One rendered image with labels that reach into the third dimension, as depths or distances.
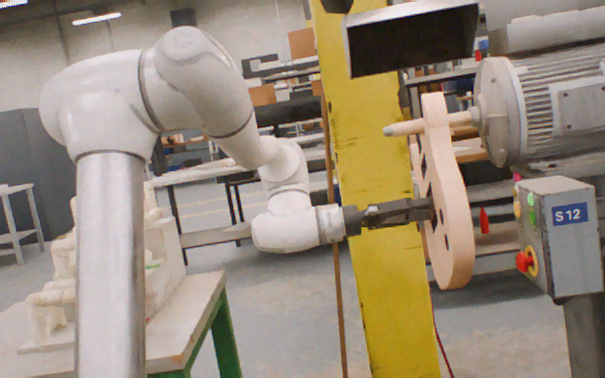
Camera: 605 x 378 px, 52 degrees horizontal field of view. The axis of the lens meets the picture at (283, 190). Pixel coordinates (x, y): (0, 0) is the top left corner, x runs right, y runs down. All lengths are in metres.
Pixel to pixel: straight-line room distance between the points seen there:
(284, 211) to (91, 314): 0.62
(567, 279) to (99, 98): 0.87
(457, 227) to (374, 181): 1.12
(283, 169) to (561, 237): 0.60
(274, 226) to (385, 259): 1.09
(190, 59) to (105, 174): 0.21
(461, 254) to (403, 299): 1.21
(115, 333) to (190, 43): 0.42
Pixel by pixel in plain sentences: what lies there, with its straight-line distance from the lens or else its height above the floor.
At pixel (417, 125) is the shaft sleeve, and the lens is 1.47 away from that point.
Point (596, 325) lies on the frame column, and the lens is 1.59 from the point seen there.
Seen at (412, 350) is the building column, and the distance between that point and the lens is 2.56.
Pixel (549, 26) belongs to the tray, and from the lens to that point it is 1.48.
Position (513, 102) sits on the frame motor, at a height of 1.28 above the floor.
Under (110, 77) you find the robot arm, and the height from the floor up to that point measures 1.44.
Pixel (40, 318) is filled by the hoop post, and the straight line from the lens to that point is 1.45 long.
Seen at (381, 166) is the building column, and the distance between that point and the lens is 2.36.
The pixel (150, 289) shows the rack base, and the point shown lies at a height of 0.99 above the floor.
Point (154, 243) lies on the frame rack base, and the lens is 1.63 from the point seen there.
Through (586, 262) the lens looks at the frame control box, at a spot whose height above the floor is 0.98.
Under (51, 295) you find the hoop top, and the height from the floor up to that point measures 1.04.
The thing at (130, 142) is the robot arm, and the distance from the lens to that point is 0.97.
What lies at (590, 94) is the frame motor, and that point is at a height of 1.27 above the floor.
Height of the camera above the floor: 1.36
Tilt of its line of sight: 8 degrees down
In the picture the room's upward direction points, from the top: 10 degrees counter-clockwise
